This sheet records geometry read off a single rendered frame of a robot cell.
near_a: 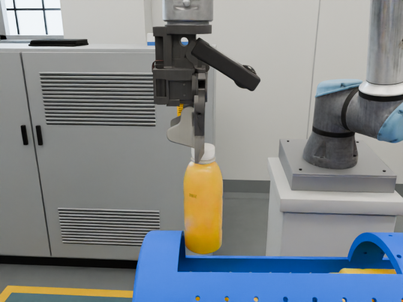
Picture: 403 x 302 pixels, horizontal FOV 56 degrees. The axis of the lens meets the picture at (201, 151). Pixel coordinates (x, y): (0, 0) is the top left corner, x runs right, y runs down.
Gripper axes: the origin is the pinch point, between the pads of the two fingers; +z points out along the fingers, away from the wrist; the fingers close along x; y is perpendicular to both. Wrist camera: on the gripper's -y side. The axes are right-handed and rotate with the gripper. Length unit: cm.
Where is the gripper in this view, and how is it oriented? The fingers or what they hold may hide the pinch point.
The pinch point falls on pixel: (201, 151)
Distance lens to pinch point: 62.7
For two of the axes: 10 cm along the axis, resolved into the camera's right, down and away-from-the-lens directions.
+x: -0.2, 3.3, -9.4
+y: -10.0, -0.1, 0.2
